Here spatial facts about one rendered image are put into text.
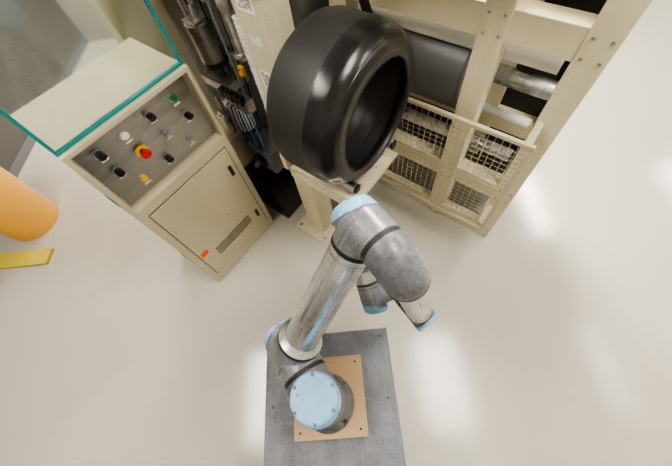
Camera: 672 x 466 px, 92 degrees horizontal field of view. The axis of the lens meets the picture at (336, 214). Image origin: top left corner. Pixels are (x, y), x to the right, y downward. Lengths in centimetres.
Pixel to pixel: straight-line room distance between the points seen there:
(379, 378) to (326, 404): 36
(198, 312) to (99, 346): 63
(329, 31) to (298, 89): 18
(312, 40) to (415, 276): 72
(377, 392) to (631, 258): 185
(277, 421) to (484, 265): 149
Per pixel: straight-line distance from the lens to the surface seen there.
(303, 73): 101
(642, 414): 240
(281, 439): 145
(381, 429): 140
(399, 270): 69
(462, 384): 206
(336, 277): 82
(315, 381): 110
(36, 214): 324
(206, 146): 168
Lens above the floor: 200
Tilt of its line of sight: 60 degrees down
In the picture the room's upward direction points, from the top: 11 degrees counter-clockwise
